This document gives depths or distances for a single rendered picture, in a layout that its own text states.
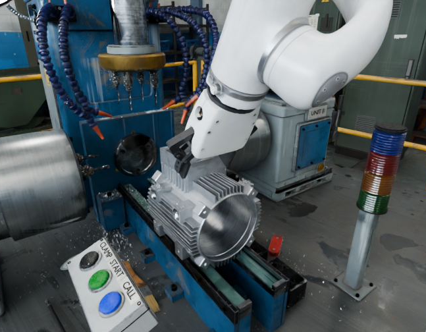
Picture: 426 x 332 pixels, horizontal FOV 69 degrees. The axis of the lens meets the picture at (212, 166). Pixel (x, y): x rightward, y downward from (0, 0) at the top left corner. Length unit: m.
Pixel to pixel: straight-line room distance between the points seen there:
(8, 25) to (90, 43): 5.02
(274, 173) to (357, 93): 2.79
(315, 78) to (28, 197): 0.63
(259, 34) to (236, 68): 0.05
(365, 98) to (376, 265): 2.97
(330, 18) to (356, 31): 3.60
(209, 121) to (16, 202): 0.49
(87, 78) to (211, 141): 0.71
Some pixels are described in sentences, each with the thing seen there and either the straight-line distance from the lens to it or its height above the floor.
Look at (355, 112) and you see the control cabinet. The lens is 3.88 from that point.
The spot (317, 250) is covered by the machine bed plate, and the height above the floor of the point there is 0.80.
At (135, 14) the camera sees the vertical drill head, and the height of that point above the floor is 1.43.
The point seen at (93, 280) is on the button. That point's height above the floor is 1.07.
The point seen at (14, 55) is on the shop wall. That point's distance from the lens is 6.09.
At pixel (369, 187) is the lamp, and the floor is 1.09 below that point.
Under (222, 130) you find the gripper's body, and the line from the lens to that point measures 0.44.
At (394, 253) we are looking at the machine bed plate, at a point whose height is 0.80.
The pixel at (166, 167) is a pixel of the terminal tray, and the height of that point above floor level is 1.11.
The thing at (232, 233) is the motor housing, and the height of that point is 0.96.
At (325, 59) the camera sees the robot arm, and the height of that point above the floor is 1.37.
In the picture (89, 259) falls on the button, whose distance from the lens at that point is 0.53.
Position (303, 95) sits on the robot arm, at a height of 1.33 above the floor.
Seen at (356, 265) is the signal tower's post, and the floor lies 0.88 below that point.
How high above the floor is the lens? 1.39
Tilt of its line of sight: 24 degrees down
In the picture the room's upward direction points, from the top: straight up
